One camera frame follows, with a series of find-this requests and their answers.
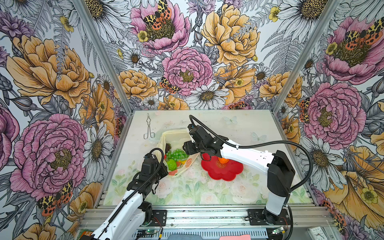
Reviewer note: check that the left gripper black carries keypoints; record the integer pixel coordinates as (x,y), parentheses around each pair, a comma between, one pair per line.
(163,170)

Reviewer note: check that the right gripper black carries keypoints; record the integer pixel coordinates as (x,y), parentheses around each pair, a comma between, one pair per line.
(188,148)

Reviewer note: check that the green fake pepper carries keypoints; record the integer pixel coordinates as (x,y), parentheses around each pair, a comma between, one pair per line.
(172,165)

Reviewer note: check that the orange fake fruit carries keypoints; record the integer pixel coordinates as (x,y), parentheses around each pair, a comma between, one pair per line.
(223,161)

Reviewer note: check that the red flower-shaped bowl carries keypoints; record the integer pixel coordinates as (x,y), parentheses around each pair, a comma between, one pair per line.
(217,171)

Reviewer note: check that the dark purple fake mangosteen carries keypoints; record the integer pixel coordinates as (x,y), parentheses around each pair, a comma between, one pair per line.
(168,147)

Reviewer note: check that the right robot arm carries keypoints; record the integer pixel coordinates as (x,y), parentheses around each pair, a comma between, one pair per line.
(276,166)

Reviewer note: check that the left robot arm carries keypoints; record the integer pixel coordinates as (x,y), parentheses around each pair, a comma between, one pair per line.
(133,210)

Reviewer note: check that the green fake grapes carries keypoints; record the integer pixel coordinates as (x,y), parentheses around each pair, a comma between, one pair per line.
(178,155)

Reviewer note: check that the metal tongs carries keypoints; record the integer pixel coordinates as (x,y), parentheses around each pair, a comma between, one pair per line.
(149,133)

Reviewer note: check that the small circuit board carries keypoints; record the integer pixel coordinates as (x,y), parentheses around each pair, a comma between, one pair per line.
(149,234)

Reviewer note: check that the pink cloth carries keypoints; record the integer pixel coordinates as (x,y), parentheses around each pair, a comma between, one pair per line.
(241,237)

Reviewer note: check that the white clock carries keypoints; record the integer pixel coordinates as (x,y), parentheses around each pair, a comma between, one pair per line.
(317,233)

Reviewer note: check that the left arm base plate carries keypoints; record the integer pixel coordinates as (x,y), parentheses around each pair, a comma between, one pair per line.
(159,217)

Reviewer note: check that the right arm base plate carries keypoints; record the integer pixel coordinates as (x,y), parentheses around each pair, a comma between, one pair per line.
(258,217)

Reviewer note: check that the aluminium front rail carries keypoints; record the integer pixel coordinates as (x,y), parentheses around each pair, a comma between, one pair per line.
(193,217)

